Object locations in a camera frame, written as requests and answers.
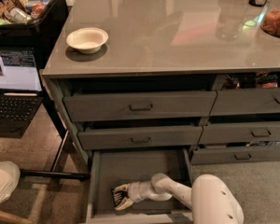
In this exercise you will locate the grey bottom right drawer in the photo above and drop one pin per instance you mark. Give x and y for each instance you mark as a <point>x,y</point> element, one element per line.
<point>234,155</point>

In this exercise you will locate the open bottom left drawer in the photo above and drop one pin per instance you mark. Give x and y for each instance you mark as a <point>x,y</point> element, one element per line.
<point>113,168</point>

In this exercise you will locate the grey drawer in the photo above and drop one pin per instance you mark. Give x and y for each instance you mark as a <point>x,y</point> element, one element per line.
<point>140,137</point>
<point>246,101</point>
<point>139,105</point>
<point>234,155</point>
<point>240,132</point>

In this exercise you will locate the black rxbar chocolate bar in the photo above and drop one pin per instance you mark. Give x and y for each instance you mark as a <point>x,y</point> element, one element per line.
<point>118,196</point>

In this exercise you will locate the black laptop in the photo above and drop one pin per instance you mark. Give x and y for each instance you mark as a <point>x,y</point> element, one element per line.
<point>20,91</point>

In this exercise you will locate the wooden chair edge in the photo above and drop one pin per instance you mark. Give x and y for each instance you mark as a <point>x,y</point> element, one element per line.
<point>7,217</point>

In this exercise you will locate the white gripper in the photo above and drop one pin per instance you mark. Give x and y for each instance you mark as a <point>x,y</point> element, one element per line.
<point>134,191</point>

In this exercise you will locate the chip bags in top drawer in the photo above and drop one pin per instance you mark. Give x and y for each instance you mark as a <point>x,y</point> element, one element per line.
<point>251,80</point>

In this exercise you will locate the grey middle left drawer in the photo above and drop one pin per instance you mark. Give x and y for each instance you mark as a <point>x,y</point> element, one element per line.
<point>140,137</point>

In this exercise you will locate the grey middle right drawer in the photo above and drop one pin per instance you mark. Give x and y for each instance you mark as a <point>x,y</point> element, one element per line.
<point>240,132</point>

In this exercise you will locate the grey top right drawer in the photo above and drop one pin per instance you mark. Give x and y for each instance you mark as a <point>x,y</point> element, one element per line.
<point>246,101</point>

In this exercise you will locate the grey top left drawer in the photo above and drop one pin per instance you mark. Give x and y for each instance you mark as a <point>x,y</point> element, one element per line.
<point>139,105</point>

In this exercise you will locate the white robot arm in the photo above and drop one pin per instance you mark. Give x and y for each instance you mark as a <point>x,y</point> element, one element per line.
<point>209,199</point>

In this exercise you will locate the white paper bowl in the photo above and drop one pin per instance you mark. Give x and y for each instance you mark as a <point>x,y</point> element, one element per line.
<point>87,40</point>

